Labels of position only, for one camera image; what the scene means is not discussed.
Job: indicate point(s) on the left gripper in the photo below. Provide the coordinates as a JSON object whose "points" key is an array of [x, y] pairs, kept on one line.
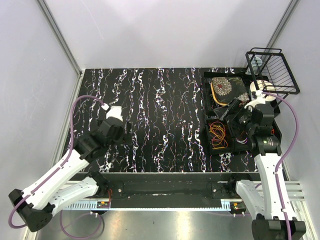
{"points": [[127, 138]]}

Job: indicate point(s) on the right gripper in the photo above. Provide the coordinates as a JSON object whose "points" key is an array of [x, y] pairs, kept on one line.
{"points": [[236, 107]]}

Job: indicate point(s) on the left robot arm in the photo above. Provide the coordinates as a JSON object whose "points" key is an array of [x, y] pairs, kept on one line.
{"points": [[41, 201]]}

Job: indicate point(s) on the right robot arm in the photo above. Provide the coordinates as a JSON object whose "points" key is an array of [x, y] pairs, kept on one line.
{"points": [[273, 217]]}

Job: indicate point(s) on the black tray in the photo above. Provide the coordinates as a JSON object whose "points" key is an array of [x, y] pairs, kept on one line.
{"points": [[209, 103]]}

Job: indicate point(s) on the black bin left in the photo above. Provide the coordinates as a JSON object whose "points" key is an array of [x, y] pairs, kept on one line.
{"points": [[219, 140]]}

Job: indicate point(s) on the black bin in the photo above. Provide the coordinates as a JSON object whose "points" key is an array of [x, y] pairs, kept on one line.
{"points": [[276, 131], [239, 137], [219, 140]]}

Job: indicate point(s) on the floral black cushion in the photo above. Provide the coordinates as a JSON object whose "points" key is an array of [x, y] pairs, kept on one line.
{"points": [[225, 89]]}

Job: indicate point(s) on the black bin middle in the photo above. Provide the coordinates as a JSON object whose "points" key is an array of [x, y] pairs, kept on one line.
{"points": [[239, 137]]}

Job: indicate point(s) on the black marble pattern mat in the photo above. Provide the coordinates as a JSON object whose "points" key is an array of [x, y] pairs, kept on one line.
{"points": [[166, 110]]}

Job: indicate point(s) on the white plate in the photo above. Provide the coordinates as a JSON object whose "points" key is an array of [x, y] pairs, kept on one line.
{"points": [[262, 85]]}

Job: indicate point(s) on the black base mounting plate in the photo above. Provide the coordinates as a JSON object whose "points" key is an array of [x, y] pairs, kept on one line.
{"points": [[172, 182]]}

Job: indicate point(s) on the black bin right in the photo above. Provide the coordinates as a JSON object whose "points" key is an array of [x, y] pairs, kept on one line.
{"points": [[276, 131]]}

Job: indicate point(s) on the white cup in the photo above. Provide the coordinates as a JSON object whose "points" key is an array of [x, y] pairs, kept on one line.
{"points": [[256, 63]]}

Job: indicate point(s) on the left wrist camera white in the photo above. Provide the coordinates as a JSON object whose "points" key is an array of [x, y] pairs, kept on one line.
{"points": [[114, 111]]}

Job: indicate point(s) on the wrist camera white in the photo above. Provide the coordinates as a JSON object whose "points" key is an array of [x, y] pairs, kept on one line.
{"points": [[259, 99], [114, 111]]}

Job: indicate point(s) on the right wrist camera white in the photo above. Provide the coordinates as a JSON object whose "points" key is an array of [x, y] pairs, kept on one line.
{"points": [[259, 99]]}

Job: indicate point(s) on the black wire dish rack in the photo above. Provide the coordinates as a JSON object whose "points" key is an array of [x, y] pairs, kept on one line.
{"points": [[275, 69]]}

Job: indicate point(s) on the left aluminium frame post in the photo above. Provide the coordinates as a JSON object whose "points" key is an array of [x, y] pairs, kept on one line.
{"points": [[43, 6]]}

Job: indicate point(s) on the aluminium frame post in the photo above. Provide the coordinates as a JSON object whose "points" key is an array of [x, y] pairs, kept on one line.
{"points": [[43, 6], [286, 16]]}

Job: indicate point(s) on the aluminium rail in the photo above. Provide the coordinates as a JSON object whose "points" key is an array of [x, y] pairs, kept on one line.
{"points": [[209, 198]]}

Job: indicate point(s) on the right aluminium frame post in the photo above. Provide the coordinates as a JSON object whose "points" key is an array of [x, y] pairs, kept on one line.
{"points": [[286, 16]]}

